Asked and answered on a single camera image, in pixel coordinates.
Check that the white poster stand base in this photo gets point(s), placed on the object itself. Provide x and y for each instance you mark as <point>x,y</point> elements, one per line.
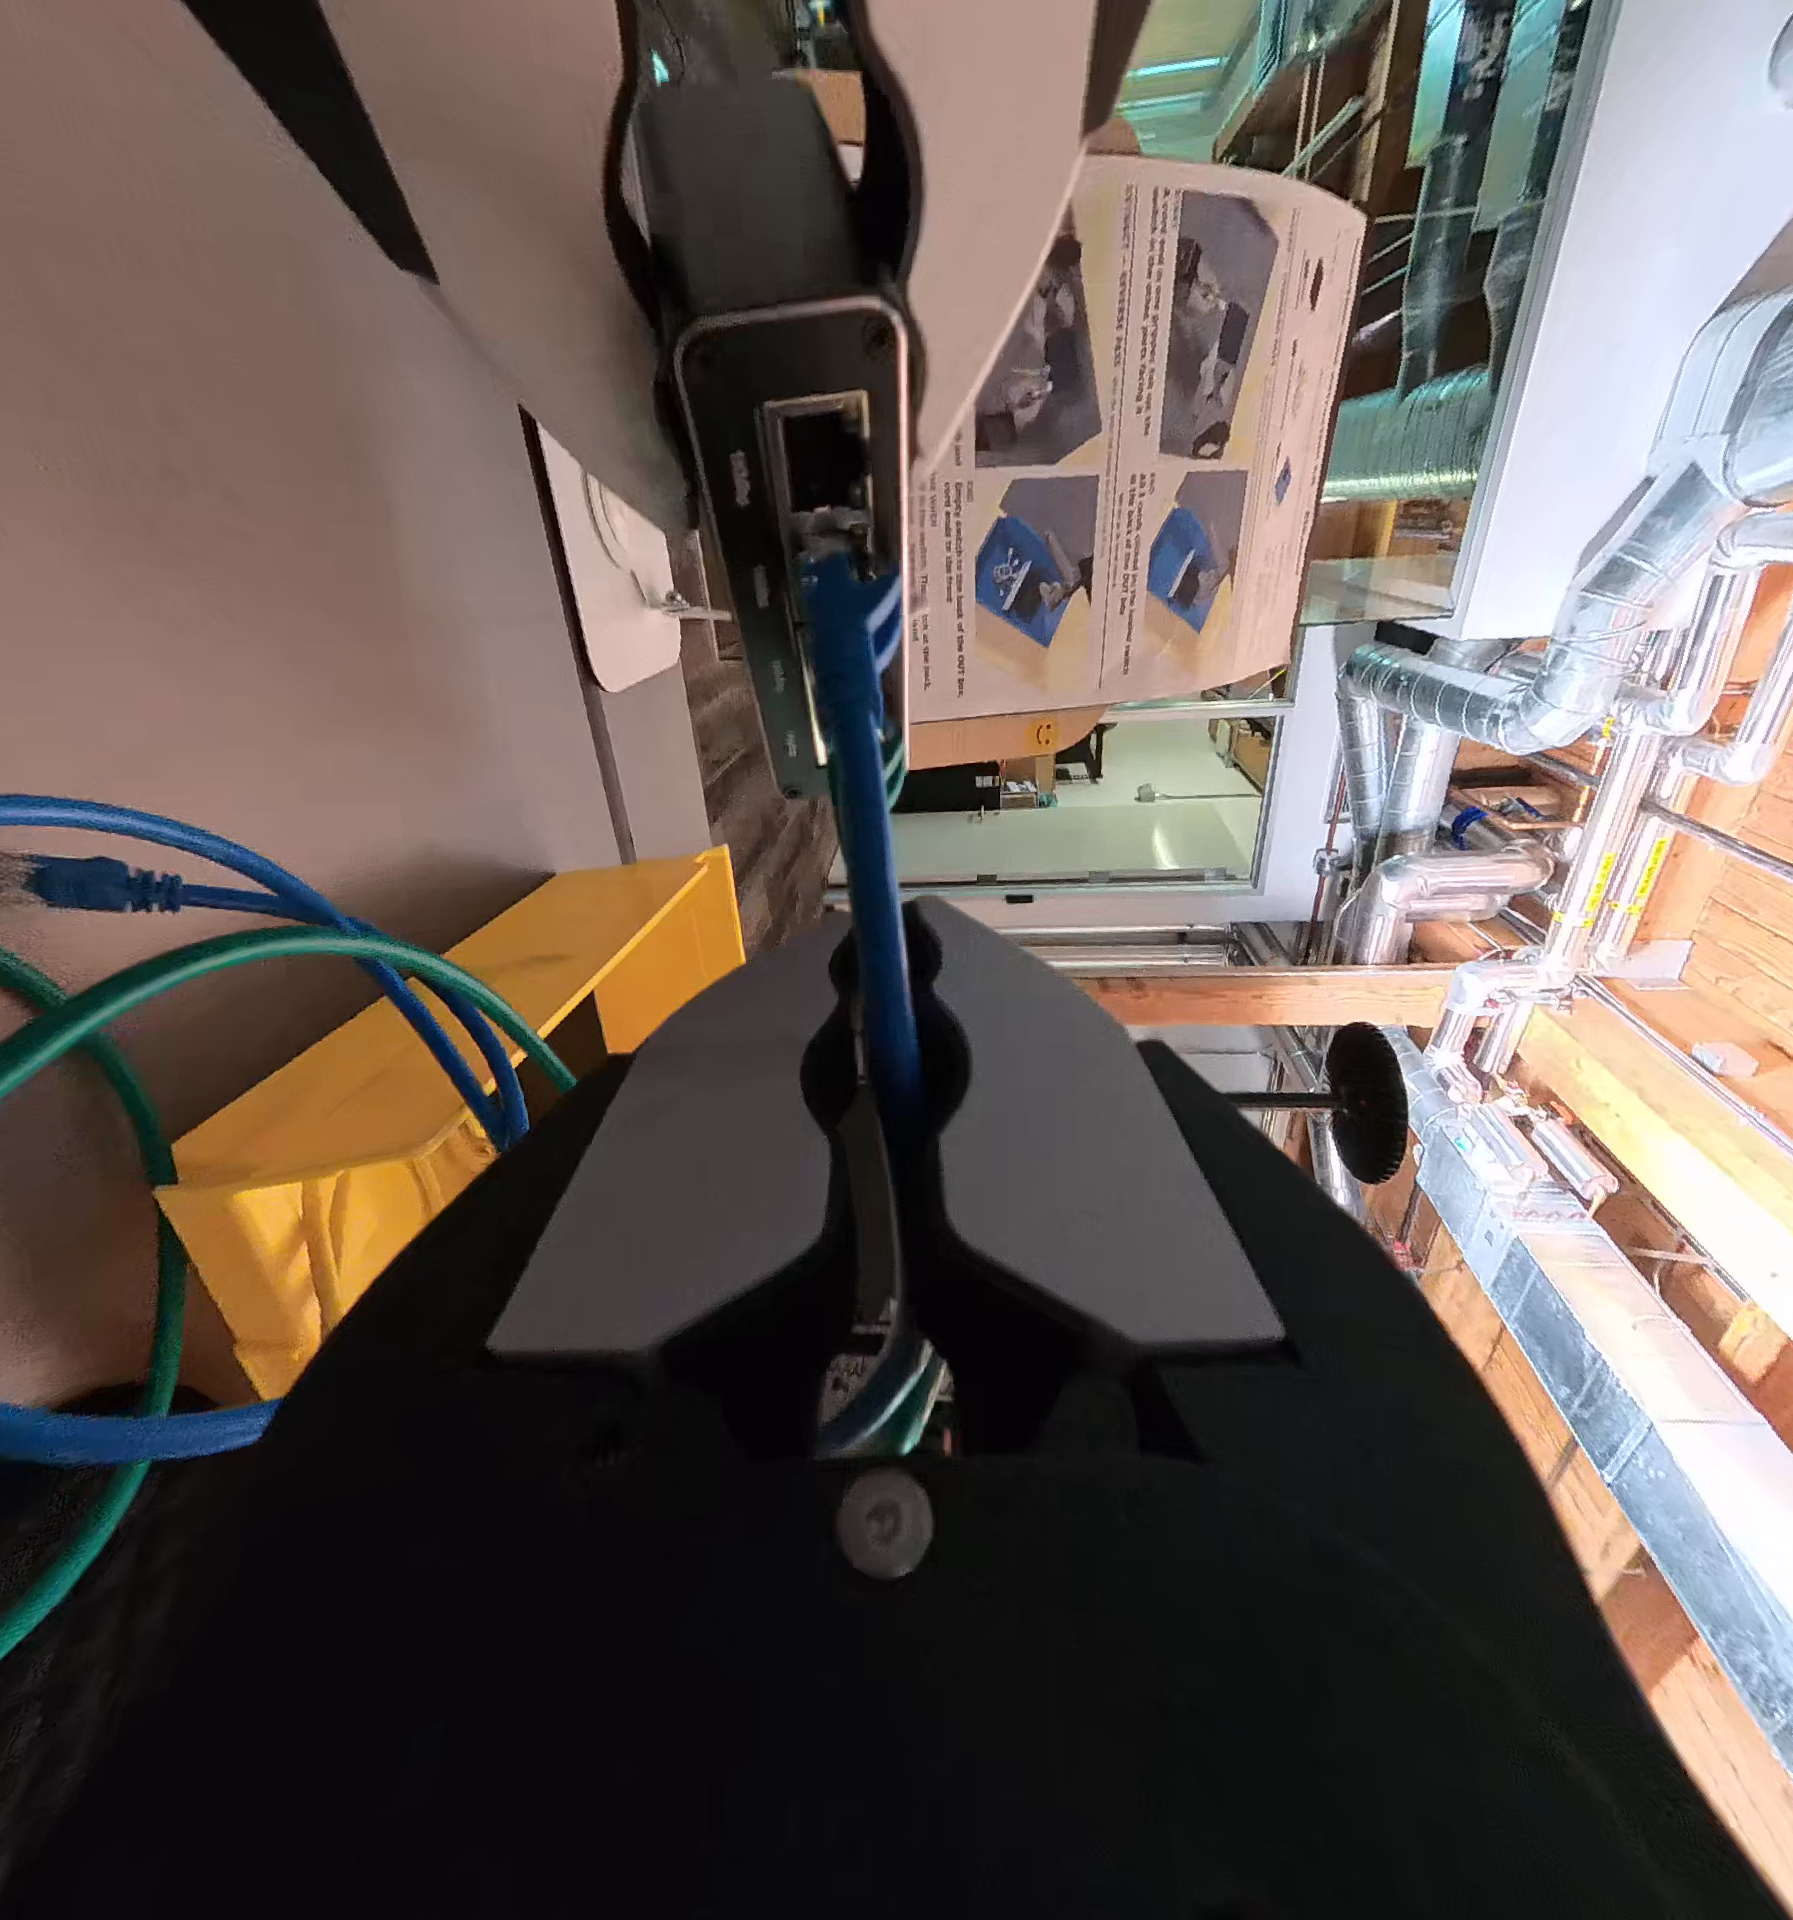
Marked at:
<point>611,631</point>

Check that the black network switch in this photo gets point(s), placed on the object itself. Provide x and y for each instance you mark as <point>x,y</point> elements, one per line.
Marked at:
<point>746,196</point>

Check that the printed instruction poster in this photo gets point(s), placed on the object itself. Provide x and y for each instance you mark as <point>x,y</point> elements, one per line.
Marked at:
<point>1136,449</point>

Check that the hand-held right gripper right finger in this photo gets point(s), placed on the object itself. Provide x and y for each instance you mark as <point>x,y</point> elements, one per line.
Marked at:
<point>1077,1170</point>

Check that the cluster of silver ducts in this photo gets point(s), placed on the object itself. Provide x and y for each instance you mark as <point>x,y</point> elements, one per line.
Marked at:
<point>1586,644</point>

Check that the yellow plastic bin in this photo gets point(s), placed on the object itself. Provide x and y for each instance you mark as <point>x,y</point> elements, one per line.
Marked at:
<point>387,1095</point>

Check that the black textured pad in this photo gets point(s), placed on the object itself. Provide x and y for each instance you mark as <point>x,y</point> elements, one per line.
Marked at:
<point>10,1530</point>

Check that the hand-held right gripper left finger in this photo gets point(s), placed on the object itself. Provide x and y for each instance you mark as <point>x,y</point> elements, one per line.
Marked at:
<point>686,1170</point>

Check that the black floor lamp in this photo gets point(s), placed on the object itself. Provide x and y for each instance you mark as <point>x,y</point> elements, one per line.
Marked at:
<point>1362,1101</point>

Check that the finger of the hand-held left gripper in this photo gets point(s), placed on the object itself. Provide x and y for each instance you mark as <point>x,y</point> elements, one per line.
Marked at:
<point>1001,136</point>
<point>521,196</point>

